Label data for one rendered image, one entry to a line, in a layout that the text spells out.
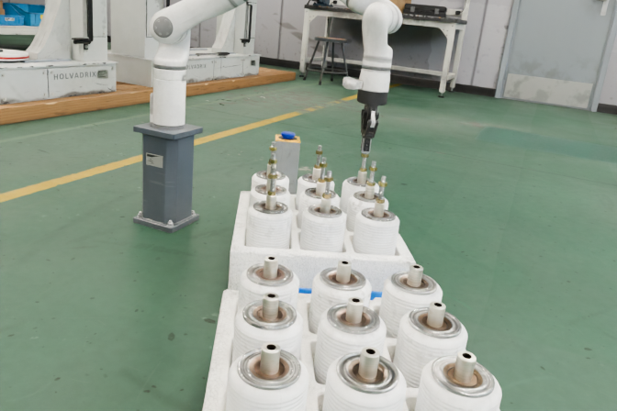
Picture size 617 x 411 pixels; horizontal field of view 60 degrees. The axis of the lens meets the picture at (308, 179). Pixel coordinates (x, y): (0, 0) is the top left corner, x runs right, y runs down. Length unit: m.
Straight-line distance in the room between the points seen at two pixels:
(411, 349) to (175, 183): 1.01
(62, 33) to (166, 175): 2.03
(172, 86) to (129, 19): 2.40
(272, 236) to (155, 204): 0.60
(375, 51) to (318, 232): 0.46
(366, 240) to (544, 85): 5.16
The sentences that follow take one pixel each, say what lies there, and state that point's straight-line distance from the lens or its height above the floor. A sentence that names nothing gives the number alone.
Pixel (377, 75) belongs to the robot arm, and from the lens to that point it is 1.32.
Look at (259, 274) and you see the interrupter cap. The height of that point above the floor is 0.25.
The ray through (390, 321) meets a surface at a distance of 0.90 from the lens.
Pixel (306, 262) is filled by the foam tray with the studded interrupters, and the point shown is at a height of 0.16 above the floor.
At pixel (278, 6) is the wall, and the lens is 6.96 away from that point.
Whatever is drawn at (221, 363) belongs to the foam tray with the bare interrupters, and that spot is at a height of 0.18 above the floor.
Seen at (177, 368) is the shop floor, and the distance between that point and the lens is 1.09.
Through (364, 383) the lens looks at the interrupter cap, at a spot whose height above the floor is 0.25.
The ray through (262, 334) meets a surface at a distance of 0.74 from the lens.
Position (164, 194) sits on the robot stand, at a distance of 1.62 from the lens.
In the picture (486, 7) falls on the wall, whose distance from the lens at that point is 6.24.
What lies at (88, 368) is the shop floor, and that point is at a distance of 1.11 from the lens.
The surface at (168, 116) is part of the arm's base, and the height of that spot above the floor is 0.34.
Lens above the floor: 0.65
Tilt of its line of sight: 17 degrees down
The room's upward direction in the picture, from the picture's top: 6 degrees clockwise
